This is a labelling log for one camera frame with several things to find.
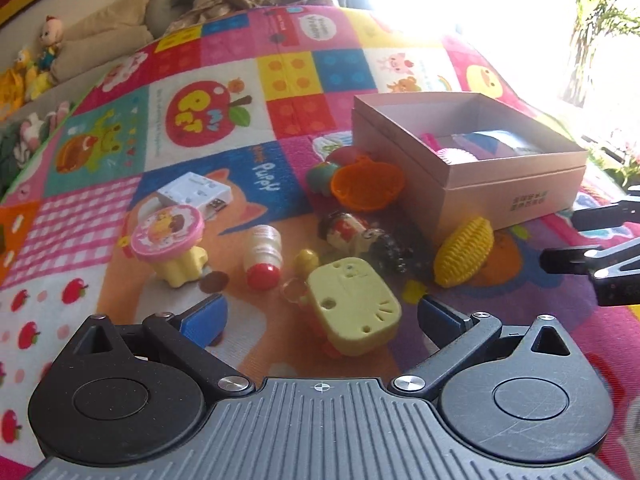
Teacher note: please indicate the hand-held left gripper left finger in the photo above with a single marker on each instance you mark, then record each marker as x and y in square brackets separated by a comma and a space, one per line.
[207, 317]

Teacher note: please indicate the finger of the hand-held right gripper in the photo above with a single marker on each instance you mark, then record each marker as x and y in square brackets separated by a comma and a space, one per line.
[600, 216]
[565, 260]

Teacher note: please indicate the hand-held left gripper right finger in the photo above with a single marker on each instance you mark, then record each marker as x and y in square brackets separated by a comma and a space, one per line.
[440, 317]

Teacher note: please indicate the yellow cat-face toy block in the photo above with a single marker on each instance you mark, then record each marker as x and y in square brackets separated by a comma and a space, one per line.
[350, 305]

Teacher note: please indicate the pink cardboard box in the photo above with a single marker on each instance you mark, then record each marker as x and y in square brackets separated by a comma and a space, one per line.
[480, 205]

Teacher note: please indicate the brown coin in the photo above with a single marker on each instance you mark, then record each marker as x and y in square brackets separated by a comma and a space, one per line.
[212, 282]

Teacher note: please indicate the yellow toy corn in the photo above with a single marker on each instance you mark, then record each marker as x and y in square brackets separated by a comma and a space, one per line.
[462, 255]

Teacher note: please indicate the toy bottle with red cap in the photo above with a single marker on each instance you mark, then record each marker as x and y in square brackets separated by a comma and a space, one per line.
[263, 255]

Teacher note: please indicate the pink yellow toy table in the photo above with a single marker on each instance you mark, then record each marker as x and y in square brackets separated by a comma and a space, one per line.
[165, 230]

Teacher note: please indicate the small yellow toy egg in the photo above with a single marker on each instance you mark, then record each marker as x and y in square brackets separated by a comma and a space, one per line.
[305, 261]

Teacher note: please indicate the blue white packet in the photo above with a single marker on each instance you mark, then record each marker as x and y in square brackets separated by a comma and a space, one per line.
[505, 142]

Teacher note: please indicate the dark toy soda bottle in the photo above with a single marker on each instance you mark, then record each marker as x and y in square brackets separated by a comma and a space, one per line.
[345, 232]

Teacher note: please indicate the white power adapter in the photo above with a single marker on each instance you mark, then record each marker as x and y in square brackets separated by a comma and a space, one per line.
[195, 190]

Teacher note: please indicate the pink white ruffled toy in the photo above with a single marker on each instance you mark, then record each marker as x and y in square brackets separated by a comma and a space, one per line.
[456, 154]

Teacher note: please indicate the orange cat-shaped toy bowl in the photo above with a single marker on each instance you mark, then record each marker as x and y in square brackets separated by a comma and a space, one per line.
[365, 185]

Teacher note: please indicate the green red toy ball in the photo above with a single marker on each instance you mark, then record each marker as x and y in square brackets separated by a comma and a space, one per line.
[319, 178]

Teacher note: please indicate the green potted plant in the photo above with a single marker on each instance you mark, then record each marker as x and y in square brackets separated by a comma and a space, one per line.
[605, 20]

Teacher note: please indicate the colourful patchwork play mat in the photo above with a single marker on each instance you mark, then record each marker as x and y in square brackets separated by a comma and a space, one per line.
[300, 110]

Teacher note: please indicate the white pink plush toy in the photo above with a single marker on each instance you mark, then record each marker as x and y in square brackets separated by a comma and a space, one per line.
[35, 130]

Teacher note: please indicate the yellow plush toy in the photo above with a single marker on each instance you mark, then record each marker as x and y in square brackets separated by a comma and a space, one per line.
[20, 80]

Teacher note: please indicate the beige pillow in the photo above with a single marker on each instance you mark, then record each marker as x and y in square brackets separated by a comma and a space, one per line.
[105, 30]

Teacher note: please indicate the grey round cushion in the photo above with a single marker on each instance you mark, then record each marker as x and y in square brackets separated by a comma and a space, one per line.
[167, 7]

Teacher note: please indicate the small doll with red hair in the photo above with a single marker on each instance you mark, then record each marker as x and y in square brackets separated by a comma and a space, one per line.
[51, 35]

